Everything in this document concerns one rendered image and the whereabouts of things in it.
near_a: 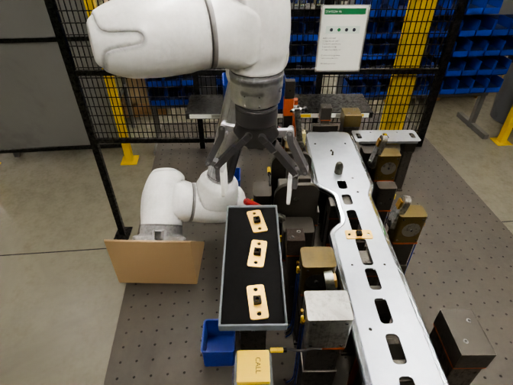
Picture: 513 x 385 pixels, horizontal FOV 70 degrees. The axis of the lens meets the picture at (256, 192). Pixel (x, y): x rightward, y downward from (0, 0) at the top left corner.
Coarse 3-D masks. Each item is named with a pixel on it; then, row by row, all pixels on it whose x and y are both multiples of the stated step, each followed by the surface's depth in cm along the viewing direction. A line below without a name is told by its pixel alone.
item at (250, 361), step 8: (240, 352) 69; (248, 352) 69; (256, 352) 69; (264, 352) 69; (240, 360) 68; (248, 360) 68; (256, 360) 68; (264, 360) 68; (240, 368) 67; (248, 368) 67; (256, 368) 67; (264, 368) 67; (240, 376) 66; (248, 376) 66; (256, 376) 66; (264, 376) 66; (240, 384) 65; (248, 384) 66
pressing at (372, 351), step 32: (320, 160) 149; (352, 160) 149; (352, 192) 133; (352, 256) 109; (384, 256) 109; (352, 288) 100; (384, 288) 100; (416, 320) 92; (384, 352) 86; (416, 352) 86; (384, 384) 80; (416, 384) 80; (448, 384) 80
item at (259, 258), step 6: (258, 240) 92; (252, 246) 90; (258, 246) 90; (264, 246) 90; (252, 252) 88; (258, 252) 87; (264, 252) 88; (252, 258) 87; (258, 258) 87; (264, 258) 87; (252, 264) 85; (258, 264) 85
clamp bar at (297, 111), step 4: (292, 108) 139; (296, 108) 138; (300, 108) 139; (304, 108) 139; (292, 112) 140; (296, 112) 139; (300, 112) 139; (296, 116) 140; (300, 116) 140; (296, 120) 141; (300, 120) 141; (296, 124) 142; (300, 124) 142; (296, 128) 143; (300, 128) 143; (296, 132) 144; (300, 132) 144; (296, 136) 147; (300, 136) 145; (300, 140) 146
